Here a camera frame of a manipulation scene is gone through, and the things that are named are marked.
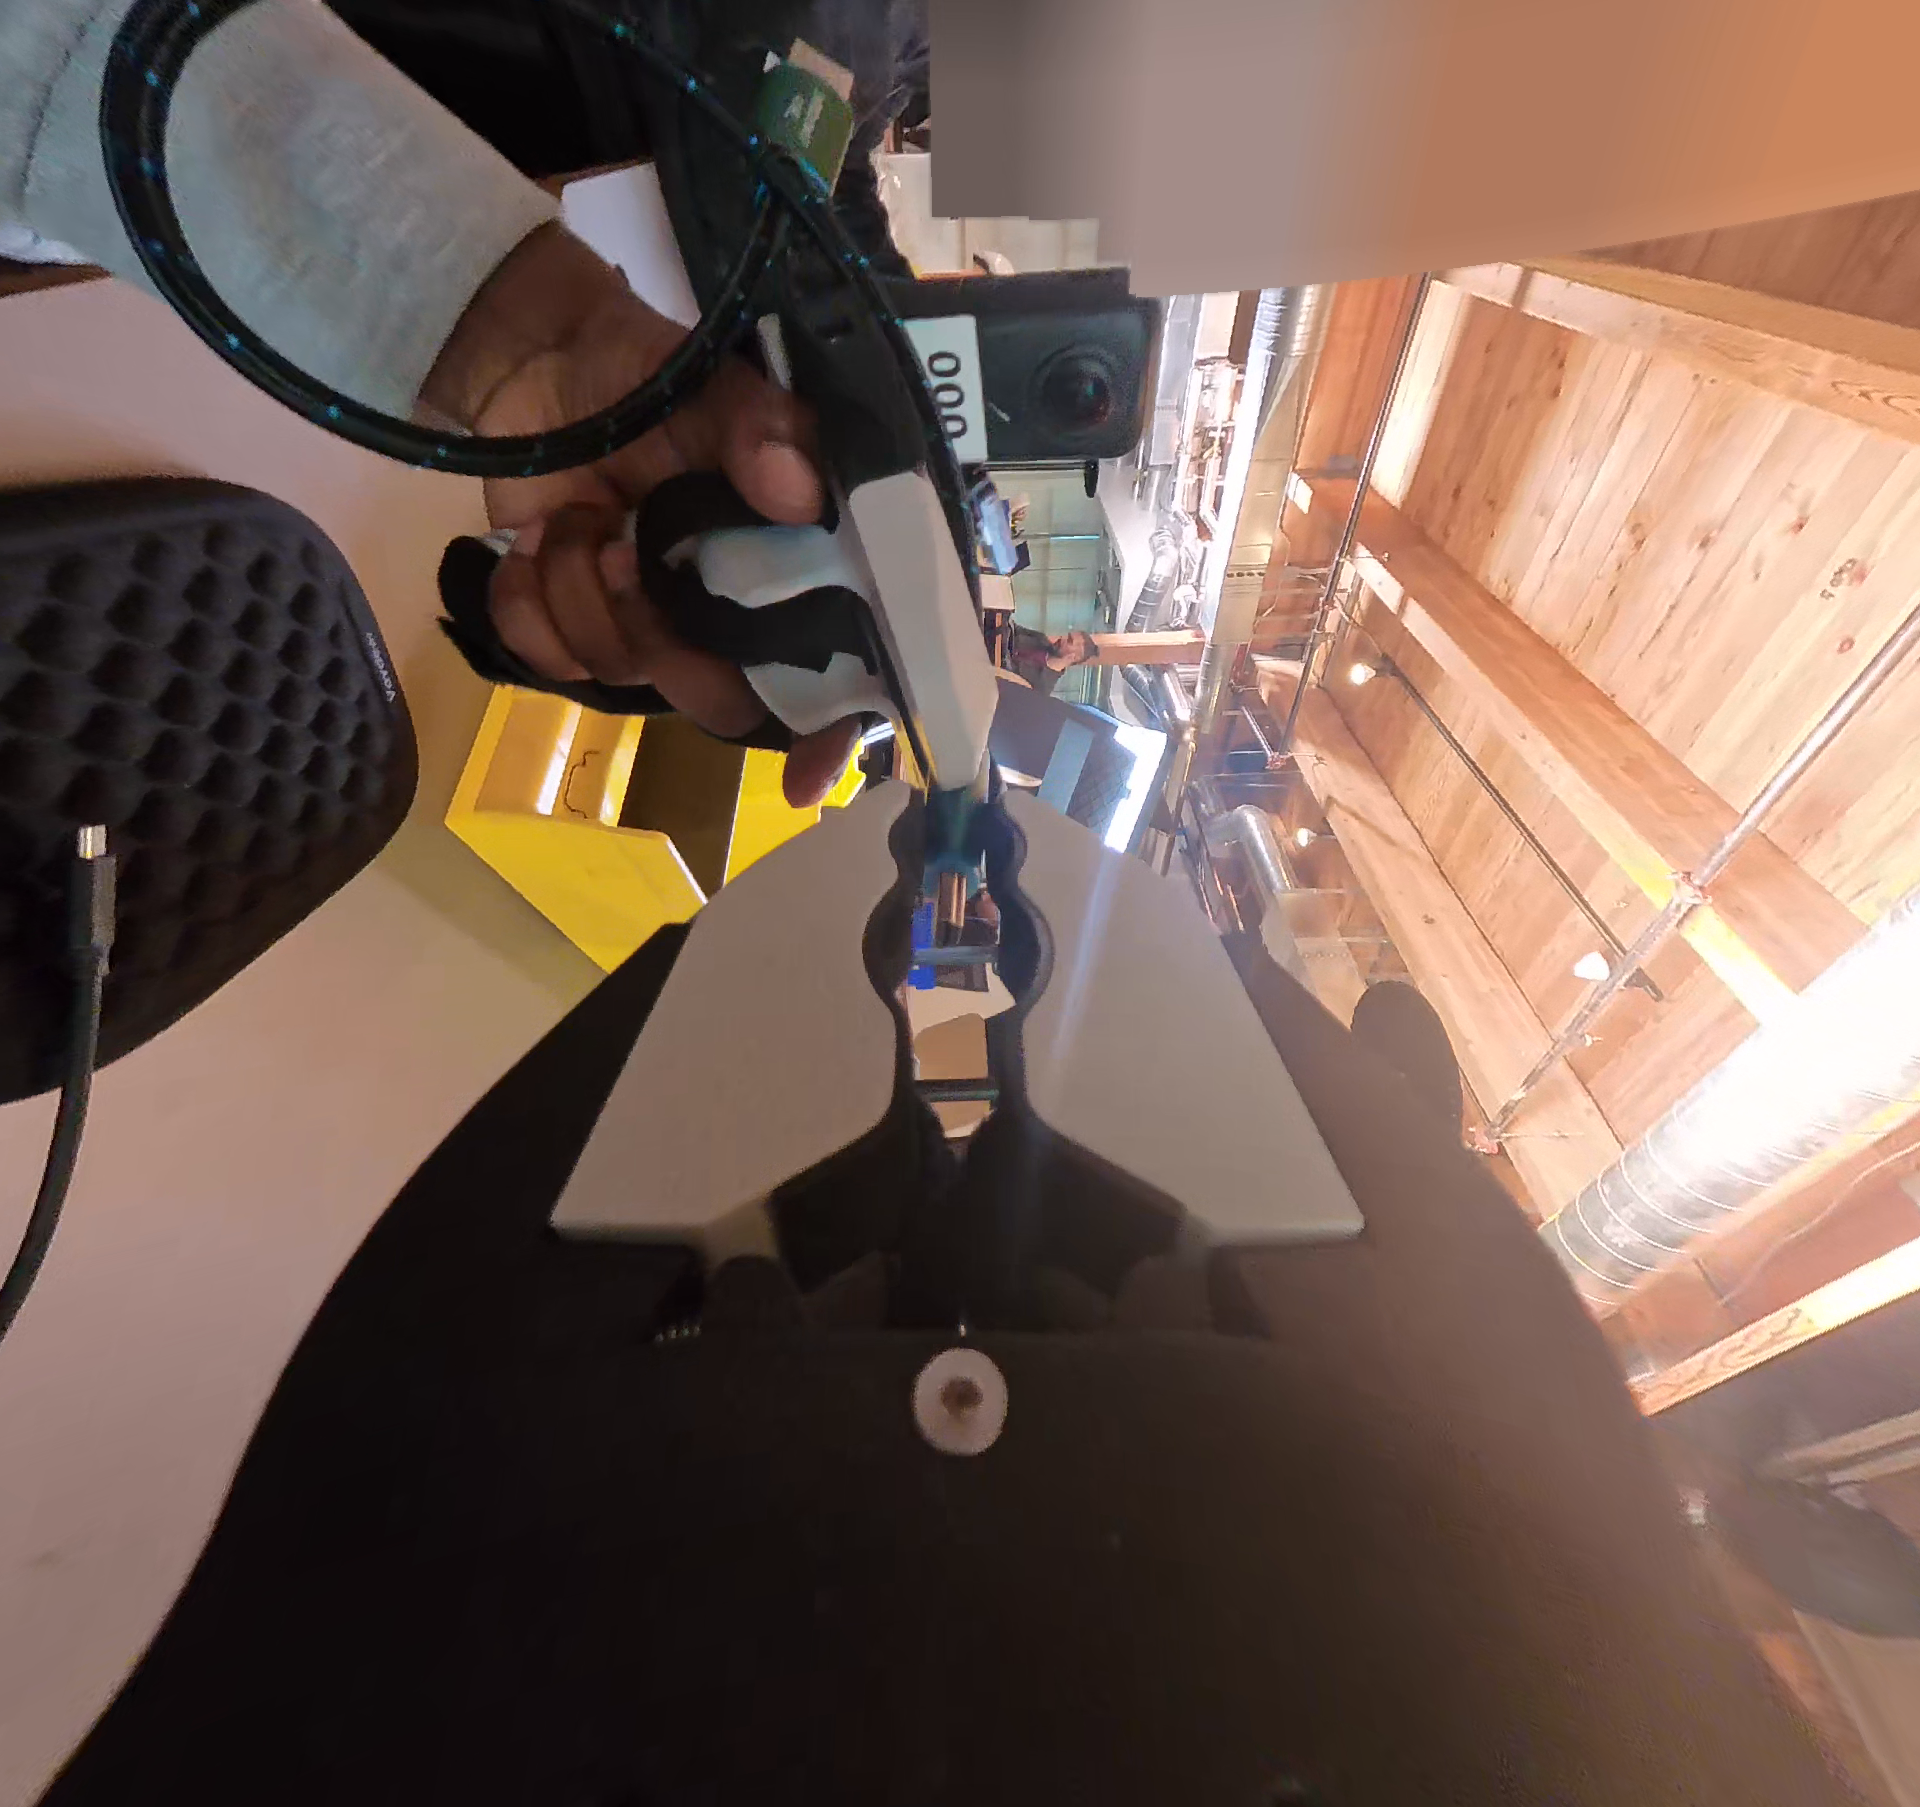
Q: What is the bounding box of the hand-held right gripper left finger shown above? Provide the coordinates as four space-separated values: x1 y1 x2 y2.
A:
552 786 920 1239

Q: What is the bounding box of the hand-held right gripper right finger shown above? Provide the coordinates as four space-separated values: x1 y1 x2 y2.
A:
989 788 1366 1247

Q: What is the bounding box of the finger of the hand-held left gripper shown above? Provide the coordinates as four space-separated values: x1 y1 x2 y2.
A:
828 468 1008 808

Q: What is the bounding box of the yellow plastic bin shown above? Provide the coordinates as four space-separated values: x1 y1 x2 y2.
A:
442 684 872 973

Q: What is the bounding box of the black braided hdmi cable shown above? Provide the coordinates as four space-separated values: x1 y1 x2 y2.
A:
98 0 1004 999

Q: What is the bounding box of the grey usb hub with cable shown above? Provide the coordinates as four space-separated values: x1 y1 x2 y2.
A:
0 825 1004 1338

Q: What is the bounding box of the person's left forearm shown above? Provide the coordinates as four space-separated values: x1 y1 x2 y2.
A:
0 0 565 421

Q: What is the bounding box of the person's left hand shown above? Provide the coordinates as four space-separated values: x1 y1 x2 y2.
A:
421 226 886 812

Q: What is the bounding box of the black foam wrist pad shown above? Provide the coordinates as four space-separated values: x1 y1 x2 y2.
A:
0 477 423 1103

